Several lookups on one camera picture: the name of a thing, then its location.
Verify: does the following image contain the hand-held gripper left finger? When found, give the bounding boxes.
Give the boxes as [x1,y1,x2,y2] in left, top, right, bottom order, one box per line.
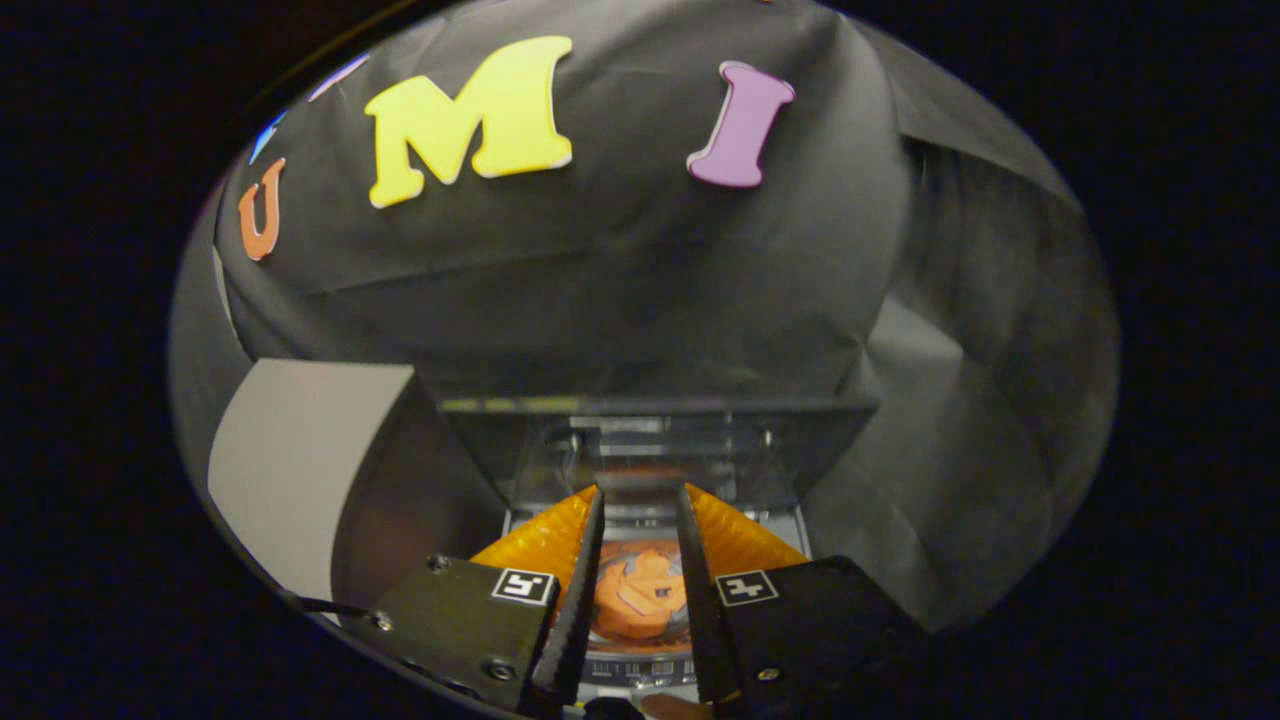
[360,485,606,713]

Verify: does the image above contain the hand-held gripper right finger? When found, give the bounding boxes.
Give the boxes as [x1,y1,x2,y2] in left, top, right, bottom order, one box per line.
[677,483,931,706]

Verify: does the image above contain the orange polo shirt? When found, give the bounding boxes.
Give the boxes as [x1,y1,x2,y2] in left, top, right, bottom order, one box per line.
[590,540,696,641]

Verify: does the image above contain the grey washing machine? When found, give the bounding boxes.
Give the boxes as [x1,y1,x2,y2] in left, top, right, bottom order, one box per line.
[500,500,813,701]

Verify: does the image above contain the dark washing machine lid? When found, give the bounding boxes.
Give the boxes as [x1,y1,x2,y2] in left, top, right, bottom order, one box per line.
[440,395,881,516]

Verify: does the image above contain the silver grey cabinet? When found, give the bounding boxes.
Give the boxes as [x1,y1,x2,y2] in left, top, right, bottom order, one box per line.
[207,358,511,611]

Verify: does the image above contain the black backdrop cloth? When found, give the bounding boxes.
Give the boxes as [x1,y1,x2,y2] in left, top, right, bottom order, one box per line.
[170,0,1121,631]

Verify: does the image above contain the black floor cables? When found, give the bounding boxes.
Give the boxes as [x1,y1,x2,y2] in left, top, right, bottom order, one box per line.
[280,590,371,618]

